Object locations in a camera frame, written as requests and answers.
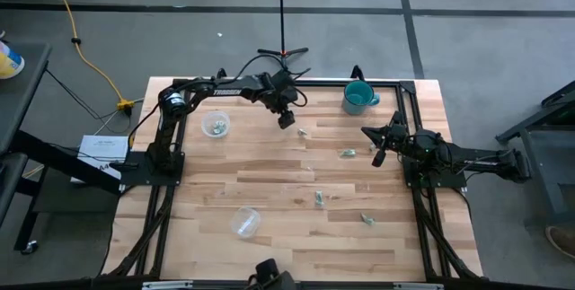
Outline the dark side table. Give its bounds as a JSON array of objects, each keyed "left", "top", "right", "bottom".
[{"left": 495, "top": 78, "right": 575, "bottom": 231}]

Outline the yellow extension cable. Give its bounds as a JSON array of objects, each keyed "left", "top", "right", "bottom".
[{"left": 40, "top": 0, "right": 136, "bottom": 112}]

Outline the thin black floor cable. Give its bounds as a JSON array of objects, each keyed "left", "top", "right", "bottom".
[{"left": 44, "top": 68, "right": 134, "bottom": 123}]

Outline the yellow white container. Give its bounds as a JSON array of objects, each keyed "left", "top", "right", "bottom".
[{"left": 0, "top": 40, "right": 26, "bottom": 80}]

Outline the clear round plastic bin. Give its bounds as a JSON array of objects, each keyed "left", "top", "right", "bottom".
[
  {"left": 200, "top": 110, "right": 232, "bottom": 139},
  {"left": 230, "top": 206, "right": 262, "bottom": 240}
]

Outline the white cardboard box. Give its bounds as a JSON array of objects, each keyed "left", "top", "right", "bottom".
[{"left": 70, "top": 134, "right": 131, "bottom": 184}]

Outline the black side cart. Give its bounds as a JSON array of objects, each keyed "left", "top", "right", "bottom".
[{"left": 0, "top": 40, "right": 125, "bottom": 255}]

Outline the black tripod stand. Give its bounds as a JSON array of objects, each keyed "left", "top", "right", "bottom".
[{"left": 257, "top": 0, "right": 310, "bottom": 70}]

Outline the teal enamel mug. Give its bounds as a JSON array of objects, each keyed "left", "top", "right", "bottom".
[{"left": 341, "top": 79, "right": 381, "bottom": 117}]

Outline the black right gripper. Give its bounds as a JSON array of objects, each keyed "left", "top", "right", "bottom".
[{"left": 361, "top": 110, "right": 410, "bottom": 169}]

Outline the small black depth camera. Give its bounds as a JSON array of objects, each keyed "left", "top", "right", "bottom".
[{"left": 245, "top": 257, "right": 298, "bottom": 290}]

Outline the black aluminium table frame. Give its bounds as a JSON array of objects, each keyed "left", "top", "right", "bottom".
[{"left": 101, "top": 76, "right": 485, "bottom": 282}]

